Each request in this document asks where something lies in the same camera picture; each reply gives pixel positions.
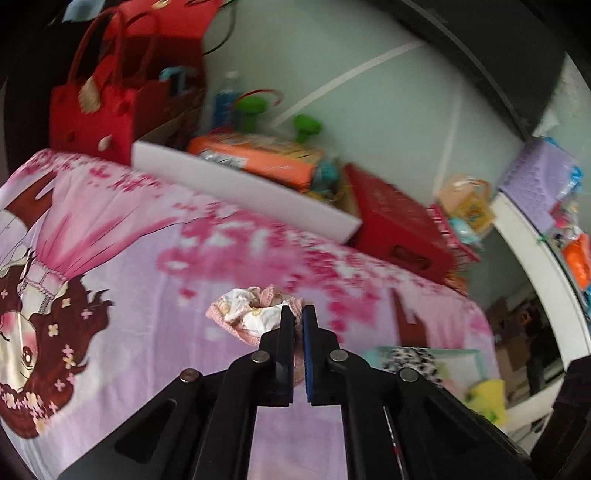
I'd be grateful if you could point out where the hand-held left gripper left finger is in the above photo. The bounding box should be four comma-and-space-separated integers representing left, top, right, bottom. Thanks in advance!
55, 305, 296, 480

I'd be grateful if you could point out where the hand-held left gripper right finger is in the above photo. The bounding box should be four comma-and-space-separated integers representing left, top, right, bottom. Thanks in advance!
302, 305, 536, 480

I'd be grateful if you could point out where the pink frilly shower cap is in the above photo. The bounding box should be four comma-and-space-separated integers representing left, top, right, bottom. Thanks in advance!
205, 285, 308, 388

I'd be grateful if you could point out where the white tray with teal rim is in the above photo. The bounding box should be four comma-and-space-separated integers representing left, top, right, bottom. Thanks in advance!
362, 346, 504, 416

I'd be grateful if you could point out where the yellow and green sponge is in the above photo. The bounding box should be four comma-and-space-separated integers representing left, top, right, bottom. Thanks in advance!
466, 379, 509, 423

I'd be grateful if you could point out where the black and white scrunchie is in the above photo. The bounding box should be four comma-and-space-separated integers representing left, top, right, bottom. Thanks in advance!
381, 347, 446, 386

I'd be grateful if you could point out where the cardboard box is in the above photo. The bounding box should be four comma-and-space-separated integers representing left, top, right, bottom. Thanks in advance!
485, 295, 568, 402

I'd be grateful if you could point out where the white shelf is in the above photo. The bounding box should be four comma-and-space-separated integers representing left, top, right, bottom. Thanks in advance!
489, 191, 591, 365

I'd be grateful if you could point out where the orange packet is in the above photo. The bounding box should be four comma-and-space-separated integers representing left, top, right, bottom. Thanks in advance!
561, 233, 591, 291

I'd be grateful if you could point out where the white foam board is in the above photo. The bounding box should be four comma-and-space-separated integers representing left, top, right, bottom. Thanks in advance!
131, 141, 363, 245

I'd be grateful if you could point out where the red gift box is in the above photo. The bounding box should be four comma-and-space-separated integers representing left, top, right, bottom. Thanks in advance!
344, 164, 455, 282

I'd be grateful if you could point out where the red and white patterned box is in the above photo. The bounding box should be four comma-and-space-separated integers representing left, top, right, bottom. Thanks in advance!
427, 203, 481, 296

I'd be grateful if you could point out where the small teal item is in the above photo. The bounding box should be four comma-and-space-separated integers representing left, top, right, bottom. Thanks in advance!
318, 159, 345, 190

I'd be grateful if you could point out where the orange box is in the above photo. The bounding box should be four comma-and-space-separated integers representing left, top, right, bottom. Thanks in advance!
187, 131, 324, 193

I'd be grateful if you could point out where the light blue wipes pack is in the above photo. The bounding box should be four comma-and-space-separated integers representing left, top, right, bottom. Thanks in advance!
448, 217, 483, 247

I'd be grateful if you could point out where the yellow carry box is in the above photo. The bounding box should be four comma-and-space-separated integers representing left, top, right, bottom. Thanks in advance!
436, 174, 495, 236

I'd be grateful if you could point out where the purple perforated basket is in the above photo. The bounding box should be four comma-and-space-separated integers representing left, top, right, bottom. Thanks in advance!
498, 136, 580, 234

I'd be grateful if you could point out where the green dumbbell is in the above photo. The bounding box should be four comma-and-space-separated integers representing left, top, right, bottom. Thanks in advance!
292, 114, 326, 144
235, 95, 273, 118

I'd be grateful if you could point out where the clear water bottle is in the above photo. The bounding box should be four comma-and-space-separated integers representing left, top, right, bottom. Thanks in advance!
213, 70, 243, 132

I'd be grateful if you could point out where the dark red bag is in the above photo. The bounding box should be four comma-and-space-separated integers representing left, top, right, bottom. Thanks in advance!
134, 60, 208, 148

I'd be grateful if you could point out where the red felt handbag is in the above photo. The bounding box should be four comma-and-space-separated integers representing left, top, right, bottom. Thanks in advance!
48, 9, 141, 164

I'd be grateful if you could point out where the red paper bag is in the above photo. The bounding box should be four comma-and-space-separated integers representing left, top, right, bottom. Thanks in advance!
120, 0, 218, 93

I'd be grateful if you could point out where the light blue plastic frame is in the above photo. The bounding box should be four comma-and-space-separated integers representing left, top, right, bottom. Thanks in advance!
159, 66, 195, 95

